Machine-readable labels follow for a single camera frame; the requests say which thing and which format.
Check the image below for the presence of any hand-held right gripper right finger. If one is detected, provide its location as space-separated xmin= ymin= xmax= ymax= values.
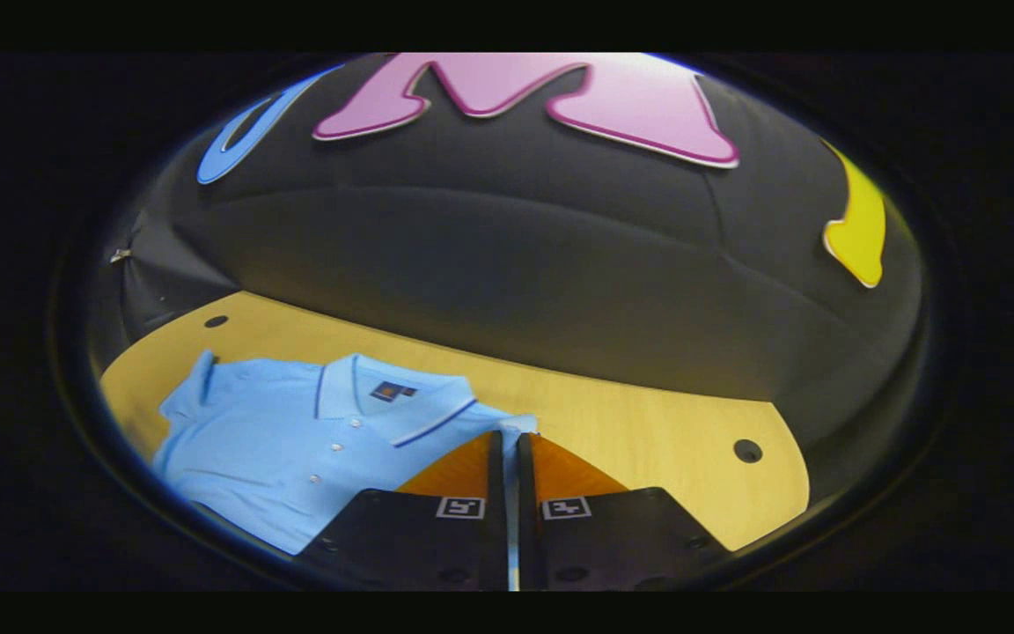
xmin=516 ymin=431 xmax=732 ymax=591

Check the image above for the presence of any black backdrop cloth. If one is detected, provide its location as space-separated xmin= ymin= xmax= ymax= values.
xmin=89 ymin=53 xmax=926 ymax=494

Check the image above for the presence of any light blue T-shirt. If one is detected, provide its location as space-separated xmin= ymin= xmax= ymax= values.
xmin=152 ymin=350 xmax=540 ymax=591

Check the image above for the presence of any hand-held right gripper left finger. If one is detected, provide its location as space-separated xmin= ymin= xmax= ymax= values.
xmin=294 ymin=430 xmax=510 ymax=591

